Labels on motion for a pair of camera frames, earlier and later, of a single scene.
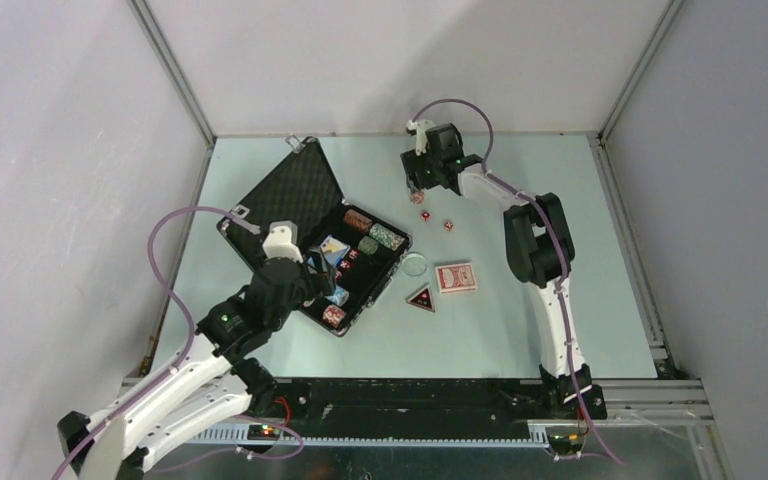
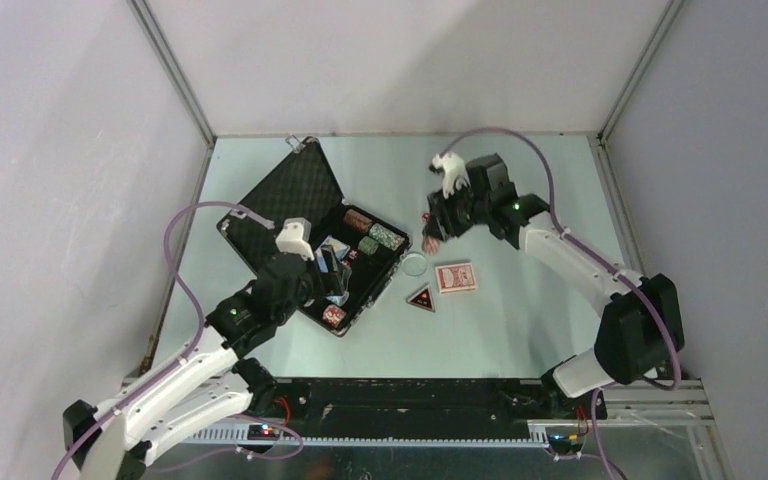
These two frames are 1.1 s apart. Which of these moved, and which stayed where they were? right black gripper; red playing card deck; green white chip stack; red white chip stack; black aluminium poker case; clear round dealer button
Moved: red white chip stack; right black gripper
Stayed: red playing card deck; clear round dealer button; green white chip stack; black aluminium poker case
